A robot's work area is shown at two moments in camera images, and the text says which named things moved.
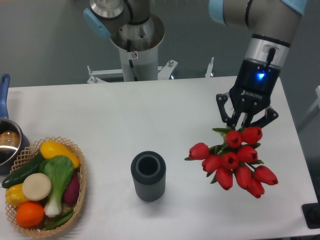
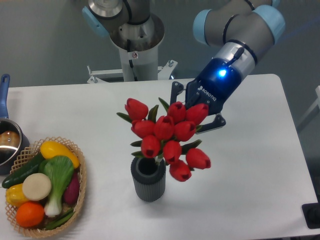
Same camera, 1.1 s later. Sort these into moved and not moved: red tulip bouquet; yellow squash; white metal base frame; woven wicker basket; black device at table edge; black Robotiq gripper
Moved: red tulip bouquet; black Robotiq gripper
Not moved: woven wicker basket; yellow squash; white metal base frame; black device at table edge
